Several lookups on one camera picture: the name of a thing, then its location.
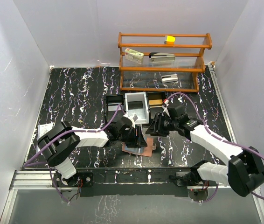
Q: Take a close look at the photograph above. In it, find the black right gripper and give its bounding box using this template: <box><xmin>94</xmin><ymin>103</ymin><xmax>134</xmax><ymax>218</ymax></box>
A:
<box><xmin>146</xmin><ymin>112</ymin><xmax>178</xmax><ymax>136</ymax></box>

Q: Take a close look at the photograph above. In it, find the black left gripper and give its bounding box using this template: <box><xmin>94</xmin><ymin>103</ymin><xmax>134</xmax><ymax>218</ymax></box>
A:
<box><xmin>118</xmin><ymin>126</ymin><xmax>147</xmax><ymax>147</ymax></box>

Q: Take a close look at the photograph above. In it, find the pink leather card holder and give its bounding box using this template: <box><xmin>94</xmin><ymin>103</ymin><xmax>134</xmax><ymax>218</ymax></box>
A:
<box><xmin>122</xmin><ymin>138</ymin><xmax>156</xmax><ymax>157</ymax></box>

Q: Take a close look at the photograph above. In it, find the black white organizer tray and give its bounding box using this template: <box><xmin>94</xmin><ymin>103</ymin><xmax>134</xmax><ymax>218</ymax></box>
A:
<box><xmin>103</xmin><ymin>91</ymin><xmax>166</xmax><ymax>125</ymax></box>

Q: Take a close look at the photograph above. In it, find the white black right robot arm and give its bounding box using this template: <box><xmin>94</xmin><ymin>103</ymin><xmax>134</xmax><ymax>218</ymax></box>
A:
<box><xmin>146</xmin><ymin>106</ymin><xmax>264</xmax><ymax>197</ymax></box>

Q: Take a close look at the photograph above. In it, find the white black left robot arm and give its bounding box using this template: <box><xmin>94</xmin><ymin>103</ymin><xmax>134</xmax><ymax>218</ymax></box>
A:
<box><xmin>37</xmin><ymin>116</ymin><xmax>147</xmax><ymax>186</ymax></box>

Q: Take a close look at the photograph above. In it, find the gold card in tray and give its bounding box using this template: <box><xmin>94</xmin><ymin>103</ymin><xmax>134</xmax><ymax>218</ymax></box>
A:
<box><xmin>149</xmin><ymin>99</ymin><xmax>163</xmax><ymax>108</ymax></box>

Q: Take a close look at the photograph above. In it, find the grey card in tray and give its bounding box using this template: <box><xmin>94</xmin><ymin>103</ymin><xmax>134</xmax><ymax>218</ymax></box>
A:
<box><xmin>108</xmin><ymin>105</ymin><xmax>121</xmax><ymax>111</ymax></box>

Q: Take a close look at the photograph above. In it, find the white hole punch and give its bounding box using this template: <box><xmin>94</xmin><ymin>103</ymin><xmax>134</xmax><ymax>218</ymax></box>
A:
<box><xmin>160</xmin><ymin>74</ymin><xmax>179</xmax><ymax>83</ymax></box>

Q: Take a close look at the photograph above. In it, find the orange wooden shelf rack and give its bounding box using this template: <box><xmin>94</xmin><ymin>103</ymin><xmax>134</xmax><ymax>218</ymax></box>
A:
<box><xmin>118</xmin><ymin>32</ymin><xmax>213</xmax><ymax>93</ymax></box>

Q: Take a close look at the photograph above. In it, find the grey black stapler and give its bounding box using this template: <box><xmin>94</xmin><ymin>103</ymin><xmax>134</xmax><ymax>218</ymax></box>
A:
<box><xmin>149</xmin><ymin>52</ymin><xmax>175</xmax><ymax>63</ymax></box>

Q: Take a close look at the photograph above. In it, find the white staples box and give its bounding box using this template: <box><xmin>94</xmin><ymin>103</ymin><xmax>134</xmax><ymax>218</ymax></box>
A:
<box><xmin>125</xmin><ymin>48</ymin><xmax>144</xmax><ymax>64</ymax></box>

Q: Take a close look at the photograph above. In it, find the yellow white small box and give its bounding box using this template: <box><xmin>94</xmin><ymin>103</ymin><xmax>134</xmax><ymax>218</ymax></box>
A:
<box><xmin>164</xmin><ymin>35</ymin><xmax>175</xmax><ymax>44</ymax></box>

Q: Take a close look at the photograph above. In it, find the white paper label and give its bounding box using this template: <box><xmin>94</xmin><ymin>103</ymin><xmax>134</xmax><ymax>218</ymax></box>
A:
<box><xmin>37</xmin><ymin>123</ymin><xmax>54</xmax><ymax>139</ymax></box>

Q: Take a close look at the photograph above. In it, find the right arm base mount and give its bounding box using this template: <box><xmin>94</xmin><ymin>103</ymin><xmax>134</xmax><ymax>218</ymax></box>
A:
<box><xmin>169</xmin><ymin>171</ymin><xmax>219</xmax><ymax>203</ymax></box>

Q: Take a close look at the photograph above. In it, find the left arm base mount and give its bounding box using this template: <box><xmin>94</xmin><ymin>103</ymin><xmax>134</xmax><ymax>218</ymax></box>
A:
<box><xmin>49</xmin><ymin>170</ymin><xmax>94</xmax><ymax>205</ymax></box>

